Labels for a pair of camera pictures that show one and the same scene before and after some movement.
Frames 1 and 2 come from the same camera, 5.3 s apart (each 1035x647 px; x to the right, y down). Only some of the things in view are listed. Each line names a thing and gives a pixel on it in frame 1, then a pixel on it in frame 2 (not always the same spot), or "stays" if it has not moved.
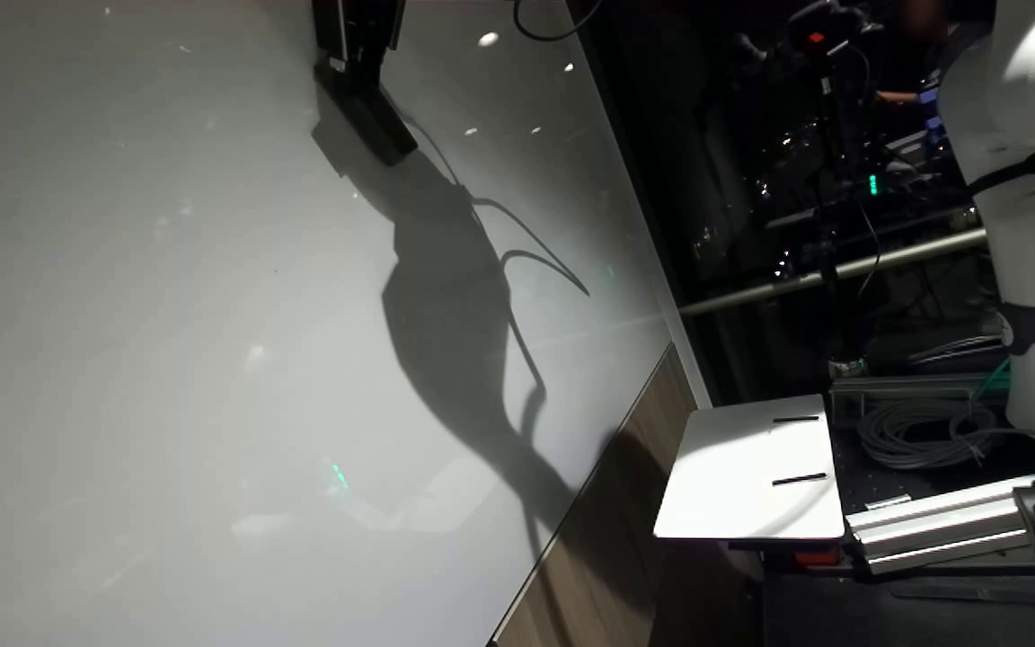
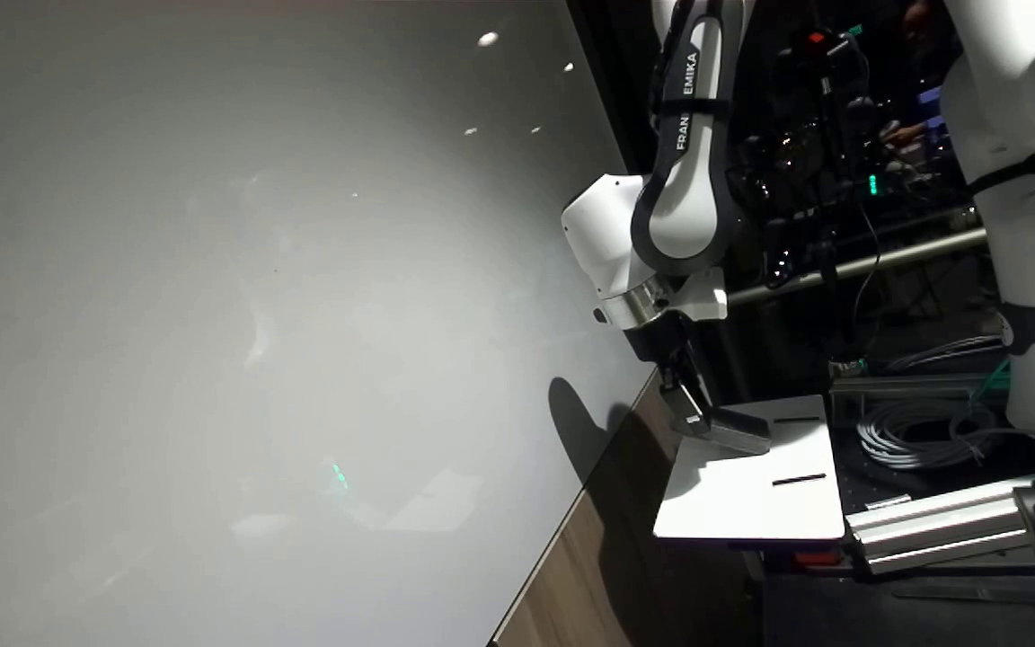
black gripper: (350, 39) to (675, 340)
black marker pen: (800, 480) stays
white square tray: (755, 473) stays
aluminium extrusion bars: (946, 529) stays
